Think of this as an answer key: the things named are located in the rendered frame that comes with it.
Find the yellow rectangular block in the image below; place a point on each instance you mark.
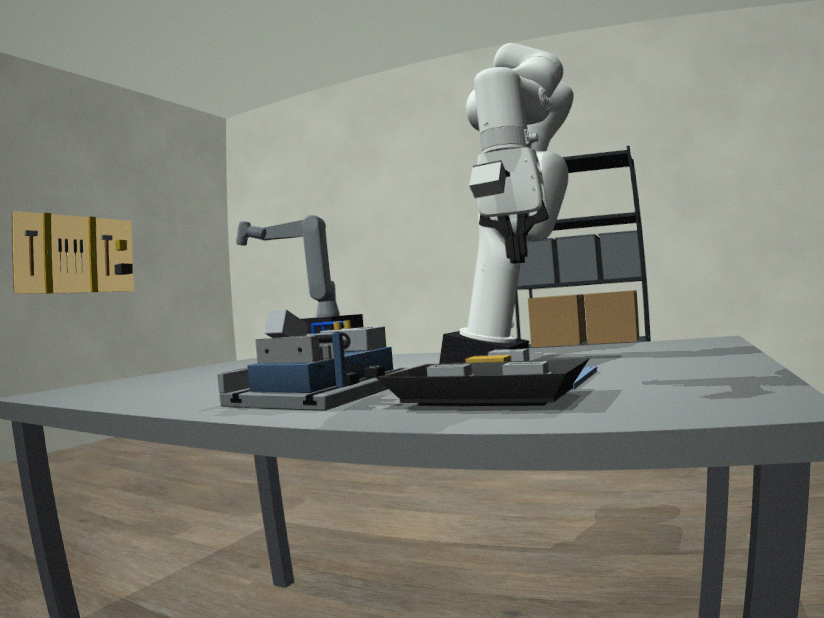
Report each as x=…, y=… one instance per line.
x=498, y=358

